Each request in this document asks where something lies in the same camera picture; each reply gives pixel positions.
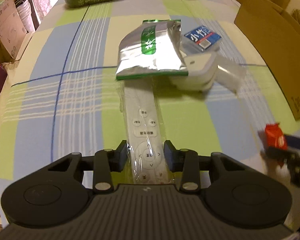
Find red snack packet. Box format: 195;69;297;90
264;123;288;150

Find white remote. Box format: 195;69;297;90
122;79;172;184

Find silver green tea bag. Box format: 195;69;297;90
116;20;189;80

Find white item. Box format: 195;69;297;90
214;55;247;94

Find checkered blue green tablecloth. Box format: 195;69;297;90
0;0;300;230

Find white square lidded container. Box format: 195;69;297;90
169;52;217;92

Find brown cardboard box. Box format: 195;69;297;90
235;0;300;120

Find blue label clear plastic box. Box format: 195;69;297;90
180;25;222;55

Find pink white cardboard box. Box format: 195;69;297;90
0;0;27;62

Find stacked white paper cups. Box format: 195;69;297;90
17;0;35;33

